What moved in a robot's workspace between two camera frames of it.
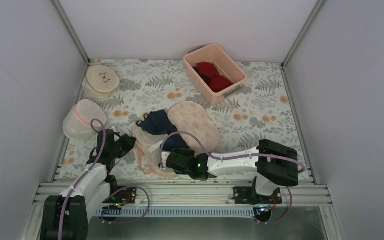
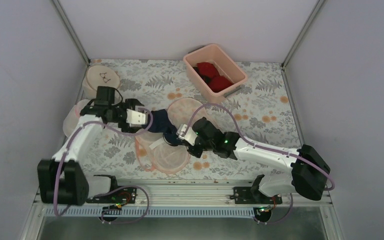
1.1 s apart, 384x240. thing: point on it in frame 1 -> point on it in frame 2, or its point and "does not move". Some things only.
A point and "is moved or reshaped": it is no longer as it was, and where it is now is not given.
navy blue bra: [157, 122] is moved or reshaped
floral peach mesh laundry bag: [196, 125] is moved or reshaped
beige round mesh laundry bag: [100, 82] does not move
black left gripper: [129, 145] -> [131, 103]
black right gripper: [189, 152] -> [196, 153]
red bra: [209, 74] does not move
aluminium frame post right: [315, 10] does not move
